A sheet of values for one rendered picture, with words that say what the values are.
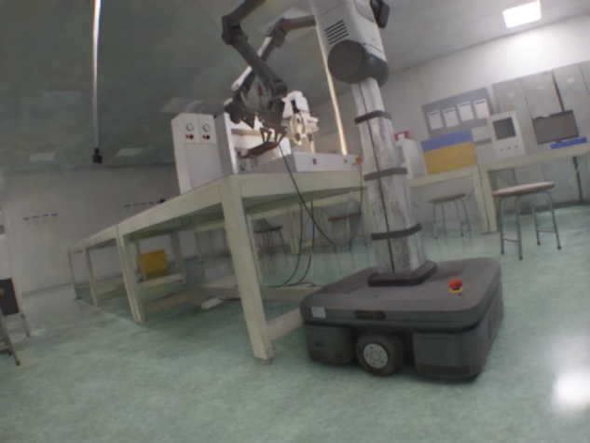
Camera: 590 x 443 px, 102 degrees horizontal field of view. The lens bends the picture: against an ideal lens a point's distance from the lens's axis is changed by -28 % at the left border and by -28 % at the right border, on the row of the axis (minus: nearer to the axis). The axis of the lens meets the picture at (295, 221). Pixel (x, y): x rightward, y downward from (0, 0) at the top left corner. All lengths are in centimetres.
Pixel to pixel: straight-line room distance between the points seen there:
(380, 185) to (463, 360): 62
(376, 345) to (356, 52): 96
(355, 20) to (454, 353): 111
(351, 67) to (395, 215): 53
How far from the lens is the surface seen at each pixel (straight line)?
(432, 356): 97
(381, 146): 114
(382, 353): 105
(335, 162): 184
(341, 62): 121
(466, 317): 91
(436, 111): 584
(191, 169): 178
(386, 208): 113
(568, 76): 532
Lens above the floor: 54
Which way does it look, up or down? level
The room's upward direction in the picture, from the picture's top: 11 degrees counter-clockwise
